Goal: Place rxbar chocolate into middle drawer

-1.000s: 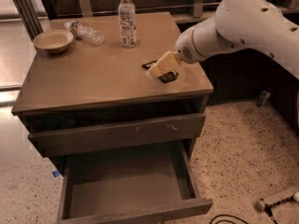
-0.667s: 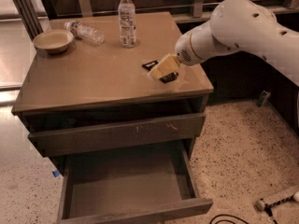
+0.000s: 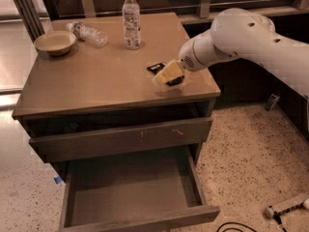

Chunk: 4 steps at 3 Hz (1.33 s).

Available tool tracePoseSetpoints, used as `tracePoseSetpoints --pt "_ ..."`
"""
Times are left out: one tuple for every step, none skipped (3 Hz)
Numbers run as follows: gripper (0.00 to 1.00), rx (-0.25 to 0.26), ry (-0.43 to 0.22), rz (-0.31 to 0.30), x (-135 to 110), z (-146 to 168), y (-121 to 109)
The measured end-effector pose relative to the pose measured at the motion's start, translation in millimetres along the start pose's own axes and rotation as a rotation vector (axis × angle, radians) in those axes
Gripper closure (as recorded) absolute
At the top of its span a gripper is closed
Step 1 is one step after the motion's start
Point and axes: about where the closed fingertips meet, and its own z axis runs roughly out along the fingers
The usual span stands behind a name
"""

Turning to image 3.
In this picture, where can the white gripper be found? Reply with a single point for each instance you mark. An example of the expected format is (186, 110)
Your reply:
(187, 56)

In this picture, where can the black rxbar chocolate wrapper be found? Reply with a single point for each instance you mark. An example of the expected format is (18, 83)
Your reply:
(155, 67)

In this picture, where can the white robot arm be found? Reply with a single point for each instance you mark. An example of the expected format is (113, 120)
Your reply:
(236, 33)

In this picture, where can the white robot base leg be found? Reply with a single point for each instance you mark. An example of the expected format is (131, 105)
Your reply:
(299, 201)

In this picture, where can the top drawer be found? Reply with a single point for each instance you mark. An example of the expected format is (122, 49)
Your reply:
(99, 143)

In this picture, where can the brown wooden drawer cabinet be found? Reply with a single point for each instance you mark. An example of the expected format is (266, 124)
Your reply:
(99, 88)

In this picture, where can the open middle drawer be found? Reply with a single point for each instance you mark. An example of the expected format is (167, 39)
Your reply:
(149, 191)

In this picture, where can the standing clear water bottle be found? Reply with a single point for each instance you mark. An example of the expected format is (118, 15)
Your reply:
(131, 22)

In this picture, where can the metal railing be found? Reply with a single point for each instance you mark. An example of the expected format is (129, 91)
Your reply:
(180, 0)

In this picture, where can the lying clear water bottle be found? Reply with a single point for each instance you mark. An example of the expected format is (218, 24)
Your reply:
(88, 33)

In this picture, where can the tan bowl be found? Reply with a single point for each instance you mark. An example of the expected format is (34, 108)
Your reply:
(55, 43)

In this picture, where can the blue tape piece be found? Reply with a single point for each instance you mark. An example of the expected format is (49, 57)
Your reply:
(58, 180)

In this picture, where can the small dark floor bracket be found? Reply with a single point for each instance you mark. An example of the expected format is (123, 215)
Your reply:
(271, 102)

